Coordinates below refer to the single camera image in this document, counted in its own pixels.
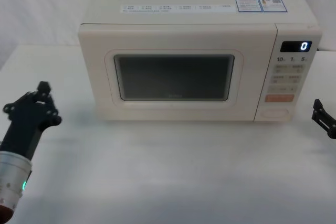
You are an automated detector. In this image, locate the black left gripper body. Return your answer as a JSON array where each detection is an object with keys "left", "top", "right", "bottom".
[{"left": 0, "top": 100, "right": 59, "bottom": 162}]

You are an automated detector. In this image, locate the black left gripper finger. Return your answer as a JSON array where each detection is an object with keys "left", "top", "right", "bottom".
[
  {"left": 2, "top": 81, "right": 45, "bottom": 120},
  {"left": 36, "top": 81, "right": 63, "bottom": 128}
]

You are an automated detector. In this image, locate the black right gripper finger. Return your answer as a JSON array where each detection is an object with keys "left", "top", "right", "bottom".
[{"left": 311, "top": 98, "right": 336, "bottom": 140}]

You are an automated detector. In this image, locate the oven control panel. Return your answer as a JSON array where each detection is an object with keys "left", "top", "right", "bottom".
[{"left": 253, "top": 24, "right": 323, "bottom": 123}]

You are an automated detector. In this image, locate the white table cloth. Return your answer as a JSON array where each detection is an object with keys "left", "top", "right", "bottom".
[{"left": 0, "top": 43, "right": 336, "bottom": 224}]

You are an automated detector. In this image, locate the blue bordered sticker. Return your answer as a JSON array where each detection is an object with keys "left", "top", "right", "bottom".
[{"left": 234, "top": 0, "right": 281, "bottom": 14}]

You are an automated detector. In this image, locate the cream microwave oven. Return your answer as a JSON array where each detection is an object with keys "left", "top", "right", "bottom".
[{"left": 77, "top": 0, "right": 323, "bottom": 123}]

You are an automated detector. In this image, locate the white strip sticker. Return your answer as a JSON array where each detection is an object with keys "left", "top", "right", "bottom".
[{"left": 120, "top": 3, "right": 235, "bottom": 14}]

